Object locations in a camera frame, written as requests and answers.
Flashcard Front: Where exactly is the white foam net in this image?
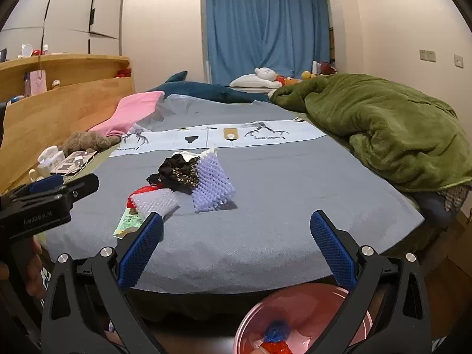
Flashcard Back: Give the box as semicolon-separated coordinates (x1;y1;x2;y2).
132;188;180;222

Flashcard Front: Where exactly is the pink gift bag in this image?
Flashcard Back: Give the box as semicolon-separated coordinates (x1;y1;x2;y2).
25;70;47;96

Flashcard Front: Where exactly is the grey printed bed sheet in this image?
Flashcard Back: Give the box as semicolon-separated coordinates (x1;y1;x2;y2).
40;94;426;296

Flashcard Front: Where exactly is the white plush toy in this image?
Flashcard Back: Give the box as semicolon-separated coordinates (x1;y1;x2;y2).
229;67;283;90

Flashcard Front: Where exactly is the green snack packet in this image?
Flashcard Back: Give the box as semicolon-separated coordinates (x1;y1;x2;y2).
112;208;144;240

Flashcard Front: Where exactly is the red mesh wrapper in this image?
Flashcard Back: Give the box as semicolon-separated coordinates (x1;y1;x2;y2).
126;185;160;209

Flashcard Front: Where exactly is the red plastic wrapper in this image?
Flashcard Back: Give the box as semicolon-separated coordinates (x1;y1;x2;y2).
257;340;293;354

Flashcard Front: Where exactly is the white wardrobe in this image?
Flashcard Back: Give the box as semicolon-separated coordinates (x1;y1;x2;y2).
0;0;128;60

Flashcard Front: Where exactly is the blue shark plush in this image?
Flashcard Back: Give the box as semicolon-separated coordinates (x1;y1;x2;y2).
145;72;273;104

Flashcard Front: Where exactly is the wooden headboard shelf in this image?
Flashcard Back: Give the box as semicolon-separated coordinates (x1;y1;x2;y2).
0;55;136;192

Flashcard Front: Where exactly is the blue foam net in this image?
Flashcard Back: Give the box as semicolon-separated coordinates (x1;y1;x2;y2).
263;321;292;344

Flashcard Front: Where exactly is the blue curtain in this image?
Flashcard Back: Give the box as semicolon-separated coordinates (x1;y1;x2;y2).
205;0;330;87

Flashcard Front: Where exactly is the purple foam net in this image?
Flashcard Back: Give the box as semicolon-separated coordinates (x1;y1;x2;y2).
192;147;237;213

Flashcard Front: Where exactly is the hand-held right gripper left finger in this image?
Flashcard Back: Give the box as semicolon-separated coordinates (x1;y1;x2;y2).
40;212;165;354

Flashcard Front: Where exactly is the pink pillow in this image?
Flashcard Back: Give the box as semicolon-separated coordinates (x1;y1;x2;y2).
88;91;165;139

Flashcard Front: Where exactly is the person's left hand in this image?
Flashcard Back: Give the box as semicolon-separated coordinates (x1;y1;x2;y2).
0;237;44;299

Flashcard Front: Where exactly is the brown plush toy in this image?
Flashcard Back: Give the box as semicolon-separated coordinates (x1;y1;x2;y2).
61;131;120;155

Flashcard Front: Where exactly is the plaid cloth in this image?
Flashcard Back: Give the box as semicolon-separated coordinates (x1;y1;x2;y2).
444;186;472;214

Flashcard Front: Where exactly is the white box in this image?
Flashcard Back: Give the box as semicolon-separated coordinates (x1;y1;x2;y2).
37;145;65;178

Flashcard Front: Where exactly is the green fleece blanket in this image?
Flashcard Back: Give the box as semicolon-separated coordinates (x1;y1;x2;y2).
269;74;472;192

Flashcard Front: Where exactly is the black leopard scrunchie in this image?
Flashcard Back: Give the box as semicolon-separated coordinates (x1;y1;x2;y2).
147;153;201;193

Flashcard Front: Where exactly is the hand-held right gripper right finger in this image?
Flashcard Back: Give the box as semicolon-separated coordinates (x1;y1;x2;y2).
310;209;432;354

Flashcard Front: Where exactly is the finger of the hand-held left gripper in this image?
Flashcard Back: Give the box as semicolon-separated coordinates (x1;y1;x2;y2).
55;173;100;207
7;174;65;200

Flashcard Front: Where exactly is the pink plastic bin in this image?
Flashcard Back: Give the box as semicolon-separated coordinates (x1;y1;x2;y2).
234;284;373;354

